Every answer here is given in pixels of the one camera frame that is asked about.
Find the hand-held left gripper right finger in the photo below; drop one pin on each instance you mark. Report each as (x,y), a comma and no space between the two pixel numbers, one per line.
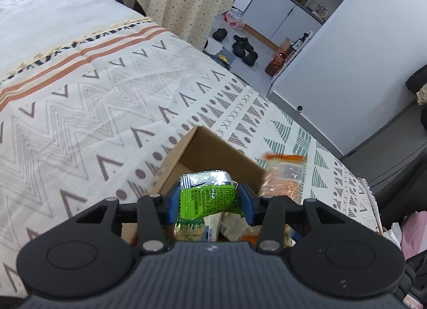
(247,206)

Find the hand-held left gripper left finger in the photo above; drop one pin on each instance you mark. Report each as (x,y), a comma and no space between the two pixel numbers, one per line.
(172,209)

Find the green orange cracker packet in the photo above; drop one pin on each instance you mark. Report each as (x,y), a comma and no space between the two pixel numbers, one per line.
(190,229)

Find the light green snack packet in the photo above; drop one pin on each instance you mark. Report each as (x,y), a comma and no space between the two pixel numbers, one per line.
(206,200)

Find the orange clear biscuit packet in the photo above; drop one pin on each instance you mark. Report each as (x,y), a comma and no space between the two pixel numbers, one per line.
(283,178)

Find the brown cardboard box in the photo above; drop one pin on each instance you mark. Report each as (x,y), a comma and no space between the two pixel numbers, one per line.
(213,152)

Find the red bottle on floor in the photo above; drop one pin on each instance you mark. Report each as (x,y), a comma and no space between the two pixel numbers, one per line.
(277,62)

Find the black slipper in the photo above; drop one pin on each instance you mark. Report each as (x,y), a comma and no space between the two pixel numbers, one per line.
(240,39)
(220,34)
(238,50)
(250,58)

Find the white plastic bag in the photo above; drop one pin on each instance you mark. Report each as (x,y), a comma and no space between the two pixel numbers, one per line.
(393,234)

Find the pink cloth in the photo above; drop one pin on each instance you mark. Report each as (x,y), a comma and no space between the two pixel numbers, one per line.
(415,234)

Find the black bottle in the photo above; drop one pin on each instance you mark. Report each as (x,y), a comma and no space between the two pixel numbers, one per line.
(301,42)

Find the white wardrobe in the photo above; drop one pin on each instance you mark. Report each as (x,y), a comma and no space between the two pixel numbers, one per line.
(350,62)

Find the pack of water bottles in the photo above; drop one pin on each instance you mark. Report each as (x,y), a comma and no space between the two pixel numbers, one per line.
(234,18)

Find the white kitchen cabinet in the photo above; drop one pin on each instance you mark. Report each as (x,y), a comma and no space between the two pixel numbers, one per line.
(283,18)

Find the black hanging jacket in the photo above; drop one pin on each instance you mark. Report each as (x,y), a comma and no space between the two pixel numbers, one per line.
(417,78)

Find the white quilt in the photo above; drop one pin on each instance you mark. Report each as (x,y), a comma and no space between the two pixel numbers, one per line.
(50,18)

